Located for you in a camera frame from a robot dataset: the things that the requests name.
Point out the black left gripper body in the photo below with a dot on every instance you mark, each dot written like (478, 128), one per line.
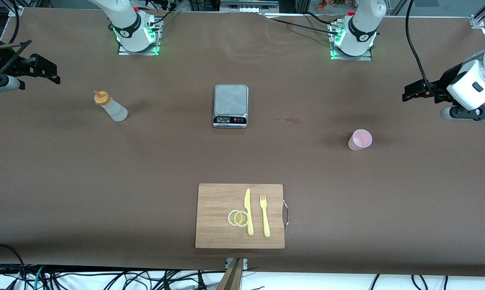
(442, 85)

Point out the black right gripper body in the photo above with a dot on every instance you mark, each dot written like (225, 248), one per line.
(13, 64)

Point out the clear sauce bottle orange cap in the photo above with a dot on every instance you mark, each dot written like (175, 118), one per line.
(115, 110)

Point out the pink plastic cup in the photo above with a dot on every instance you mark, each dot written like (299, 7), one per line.
(360, 140)

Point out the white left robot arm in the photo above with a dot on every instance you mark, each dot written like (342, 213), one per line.
(361, 26)

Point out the colourful toy food pile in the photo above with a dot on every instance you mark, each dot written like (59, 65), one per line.
(331, 4)

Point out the silver digital kitchen scale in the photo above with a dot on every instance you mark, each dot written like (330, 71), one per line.
(231, 98)

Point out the white power strip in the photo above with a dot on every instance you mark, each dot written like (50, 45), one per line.
(249, 9)

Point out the yellow plastic fork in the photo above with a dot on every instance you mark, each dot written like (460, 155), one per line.
(265, 219)

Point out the yellow plastic knife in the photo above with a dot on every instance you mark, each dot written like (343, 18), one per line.
(248, 211)

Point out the yellow lemon slice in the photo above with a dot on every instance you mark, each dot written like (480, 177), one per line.
(241, 218)
(230, 218)

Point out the wooden beam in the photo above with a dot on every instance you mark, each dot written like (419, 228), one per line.
(231, 278)

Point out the aluminium frame profile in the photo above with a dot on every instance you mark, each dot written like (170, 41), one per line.
(479, 20)

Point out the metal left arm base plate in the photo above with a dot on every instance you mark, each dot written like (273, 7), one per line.
(349, 57)

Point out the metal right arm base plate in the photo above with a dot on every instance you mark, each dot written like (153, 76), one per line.
(123, 51)

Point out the metal table bracket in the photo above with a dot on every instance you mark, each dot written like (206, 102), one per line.
(244, 262)

